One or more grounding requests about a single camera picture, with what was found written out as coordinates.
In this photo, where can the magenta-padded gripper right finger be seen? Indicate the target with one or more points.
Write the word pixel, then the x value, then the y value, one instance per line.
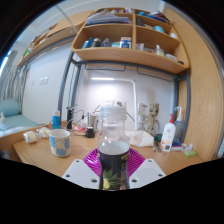
pixel 146 171

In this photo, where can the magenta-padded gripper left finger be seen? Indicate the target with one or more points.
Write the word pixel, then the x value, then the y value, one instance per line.
pixel 78 173

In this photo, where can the clear bottle with dark label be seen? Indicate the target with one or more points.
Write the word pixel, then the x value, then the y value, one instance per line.
pixel 113 163

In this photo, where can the small white display device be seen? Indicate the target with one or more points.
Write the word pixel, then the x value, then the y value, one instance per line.
pixel 165 148

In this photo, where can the white crumpled bag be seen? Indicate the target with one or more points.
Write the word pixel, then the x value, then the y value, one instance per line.
pixel 141 139

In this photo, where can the cream mug with blue map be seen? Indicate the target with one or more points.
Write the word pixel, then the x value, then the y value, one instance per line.
pixel 60 143

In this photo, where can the small black adapter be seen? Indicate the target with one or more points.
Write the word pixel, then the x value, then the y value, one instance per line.
pixel 90 132

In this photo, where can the white pump bottle red top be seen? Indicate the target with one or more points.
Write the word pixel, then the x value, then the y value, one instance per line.
pixel 168 133

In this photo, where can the red and white packet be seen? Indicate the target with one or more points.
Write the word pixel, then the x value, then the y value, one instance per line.
pixel 79 128

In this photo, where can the small green box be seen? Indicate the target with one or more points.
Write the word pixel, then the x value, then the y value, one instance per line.
pixel 190 153

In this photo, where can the brown tree figurine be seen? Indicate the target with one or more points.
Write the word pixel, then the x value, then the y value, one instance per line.
pixel 152 118

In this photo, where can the wrapped bread roll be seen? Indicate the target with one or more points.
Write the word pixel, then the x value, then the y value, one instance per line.
pixel 30 137
pixel 43 132

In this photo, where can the blue spray bottle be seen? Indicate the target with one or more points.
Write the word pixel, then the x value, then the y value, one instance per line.
pixel 178 125

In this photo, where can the black electric shaver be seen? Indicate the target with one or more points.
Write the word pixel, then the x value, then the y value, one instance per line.
pixel 69 116

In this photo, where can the blue and white tube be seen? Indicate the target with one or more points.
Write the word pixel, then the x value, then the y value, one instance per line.
pixel 56 120

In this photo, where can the teal bed mattress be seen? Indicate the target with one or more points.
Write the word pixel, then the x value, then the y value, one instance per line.
pixel 16 123

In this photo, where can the small white plush toy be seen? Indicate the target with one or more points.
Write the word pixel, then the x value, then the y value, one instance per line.
pixel 2 117

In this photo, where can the teal pillow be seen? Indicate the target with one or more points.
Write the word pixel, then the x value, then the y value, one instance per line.
pixel 9 107

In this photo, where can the white desk lamp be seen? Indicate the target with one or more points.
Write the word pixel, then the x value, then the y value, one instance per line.
pixel 103 78

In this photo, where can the grey curtain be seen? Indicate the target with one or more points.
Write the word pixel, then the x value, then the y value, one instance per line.
pixel 13 83

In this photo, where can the wooden shelf unit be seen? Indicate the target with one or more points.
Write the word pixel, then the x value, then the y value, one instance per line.
pixel 133 55

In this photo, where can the wooden bunk board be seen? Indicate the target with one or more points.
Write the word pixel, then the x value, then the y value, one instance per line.
pixel 56 33

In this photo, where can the white wall socket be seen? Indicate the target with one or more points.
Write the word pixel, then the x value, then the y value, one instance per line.
pixel 108 103
pixel 120 103

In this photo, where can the grey metal bunk frame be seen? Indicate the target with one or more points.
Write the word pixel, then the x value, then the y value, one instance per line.
pixel 63 90

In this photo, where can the white wall switch plate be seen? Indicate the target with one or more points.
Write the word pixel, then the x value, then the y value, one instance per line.
pixel 44 80

